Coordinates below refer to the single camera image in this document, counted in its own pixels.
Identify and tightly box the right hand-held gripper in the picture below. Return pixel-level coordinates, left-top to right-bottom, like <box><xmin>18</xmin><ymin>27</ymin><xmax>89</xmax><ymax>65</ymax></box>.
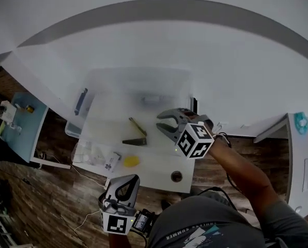
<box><xmin>156</xmin><ymin>107</ymin><xmax>215</xmax><ymax>161</ymax></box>

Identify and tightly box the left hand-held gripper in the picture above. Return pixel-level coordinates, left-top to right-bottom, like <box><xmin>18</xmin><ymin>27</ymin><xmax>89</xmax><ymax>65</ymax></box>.
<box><xmin>98</xmin><ymin>174</ymin><xmax>141</xmax><ymax>235</ymax></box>

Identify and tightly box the translucent plastic basket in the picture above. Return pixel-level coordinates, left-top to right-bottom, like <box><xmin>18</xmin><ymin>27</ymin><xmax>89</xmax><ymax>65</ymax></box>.
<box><xmin>65</xmin><ymin>67</ymin><xmax>196</xmax><ymax>152</ymax></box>

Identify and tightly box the person's right forearm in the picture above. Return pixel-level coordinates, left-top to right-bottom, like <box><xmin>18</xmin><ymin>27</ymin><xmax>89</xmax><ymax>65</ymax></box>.
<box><xmin>207</xmin><ymin>135</ymin><xmax>283</xmax><ymax>218</ymax></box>

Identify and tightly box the person's left forearm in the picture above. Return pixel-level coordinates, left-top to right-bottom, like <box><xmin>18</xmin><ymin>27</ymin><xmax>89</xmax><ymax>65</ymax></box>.
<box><xmin>108</xmin><ymin>232</ymin><xmax>131</xmax><ymax>248</ymax></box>

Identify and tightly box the yellow round object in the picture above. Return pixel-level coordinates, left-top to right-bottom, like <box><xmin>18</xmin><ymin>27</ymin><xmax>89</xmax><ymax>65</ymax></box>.
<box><xmin>123</xmin><ymin>154</ymin><xmax>141</xmax><ymax>168</ymax></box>

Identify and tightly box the white card blue print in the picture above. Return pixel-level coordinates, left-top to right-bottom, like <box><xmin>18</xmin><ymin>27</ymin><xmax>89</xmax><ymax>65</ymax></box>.
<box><xmin>102</xmin><ymin>152</ymin><xmax>122</xmax><ymax>173</ymax></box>

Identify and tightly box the black flat panel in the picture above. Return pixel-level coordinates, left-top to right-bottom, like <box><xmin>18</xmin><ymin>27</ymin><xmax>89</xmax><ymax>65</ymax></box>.
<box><xmin>189</xmin><ymin>96</ymin><xmax>201</xmax><ymax>114</ymax></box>

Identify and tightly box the brown angled tool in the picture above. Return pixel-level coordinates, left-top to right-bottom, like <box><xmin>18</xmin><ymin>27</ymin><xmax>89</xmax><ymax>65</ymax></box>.
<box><xmin>121</xmin><ymin>116</ymin><xmax>148</xmax><ymax>147</ymax></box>

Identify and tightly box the small black display device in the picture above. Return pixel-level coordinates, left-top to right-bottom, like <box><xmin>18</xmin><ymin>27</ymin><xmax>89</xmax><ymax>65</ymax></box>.
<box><xmin>131</xmin><ymin>208</ymin><xmax>156</xmax><ymax>234</ymax></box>

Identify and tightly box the white table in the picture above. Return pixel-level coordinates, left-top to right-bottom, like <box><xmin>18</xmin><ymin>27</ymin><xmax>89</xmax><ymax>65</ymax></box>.
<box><xmin>71</xmin><ymin>67</ymin><xmax>197</xmax><ymax>194</ymax></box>

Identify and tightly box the person's black shoe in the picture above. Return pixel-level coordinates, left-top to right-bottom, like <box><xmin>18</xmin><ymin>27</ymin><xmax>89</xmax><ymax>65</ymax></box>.
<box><xmin>160</xmin><ymin>199</ymin><xmax>172</xmax><ymax>212</ymax></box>

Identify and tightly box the clear plastic bag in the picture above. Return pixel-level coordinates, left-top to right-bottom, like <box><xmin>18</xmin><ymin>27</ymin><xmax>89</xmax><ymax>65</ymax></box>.
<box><xmin>72</xmin><ymin>140</ymin><xmax>111</xmax><ymax>168</ymax></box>

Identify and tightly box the person's gray printed t-shirt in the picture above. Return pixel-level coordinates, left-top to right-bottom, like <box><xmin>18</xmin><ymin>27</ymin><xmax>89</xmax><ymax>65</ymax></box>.
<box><xmin>146</xmin><ymin>189</ymin><xmax>308</xmax><ymax>248</ymax></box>

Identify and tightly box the light blue side table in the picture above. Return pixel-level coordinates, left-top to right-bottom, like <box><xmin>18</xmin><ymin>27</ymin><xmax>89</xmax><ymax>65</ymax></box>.
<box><xmin>0</xmin><ymin>91</ymin><xmax>49</xmax><ymax>163</ymax></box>

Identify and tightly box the teal round object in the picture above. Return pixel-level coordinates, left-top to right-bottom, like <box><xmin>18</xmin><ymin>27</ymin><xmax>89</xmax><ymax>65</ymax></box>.
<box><xmin>294</xmin><ymin>112</ymin><xmax>308</xmax><ymax>136</ymax></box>

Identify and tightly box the white side desk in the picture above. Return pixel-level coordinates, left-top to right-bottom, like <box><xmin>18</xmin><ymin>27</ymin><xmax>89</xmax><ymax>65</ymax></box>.
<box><xmin>285</xmin><ymin>112</ymin><xmax>308</xmax><ymax>218</ymax></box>

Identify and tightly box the white small box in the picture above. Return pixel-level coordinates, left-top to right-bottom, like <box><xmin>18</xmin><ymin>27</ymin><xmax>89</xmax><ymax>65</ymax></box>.
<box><xmin>0</xmin><ymin>100</ymin><xmax>18</xmax><ymax>121</ymax></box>

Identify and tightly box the thin white cable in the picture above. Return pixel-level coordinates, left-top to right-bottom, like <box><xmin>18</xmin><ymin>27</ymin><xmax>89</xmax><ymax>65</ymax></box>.
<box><xmin>47</xmin><ymin>152</ymin><xmax>111</xmax><ymax>232</ymax></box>

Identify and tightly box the round table cable grommet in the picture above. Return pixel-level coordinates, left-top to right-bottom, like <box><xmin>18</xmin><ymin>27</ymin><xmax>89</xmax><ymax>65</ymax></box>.
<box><xmin>170</xmin><ymin>170</ymin><xmax>183</xmax><ymax>183</ymax></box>

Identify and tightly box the black wrist strap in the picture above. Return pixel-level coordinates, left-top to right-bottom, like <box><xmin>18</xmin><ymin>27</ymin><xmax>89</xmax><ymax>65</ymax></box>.
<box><xmin>212</xmin><ymin>131</ymin><xmax>233</xmax><ymax>149</ymax></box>

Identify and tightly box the black cable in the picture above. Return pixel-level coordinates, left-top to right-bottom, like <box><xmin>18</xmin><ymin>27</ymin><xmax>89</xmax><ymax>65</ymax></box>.
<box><xmin>196</xmin><ymin>172</ymin><xmax>241</xmax><ymax>213</ymax></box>

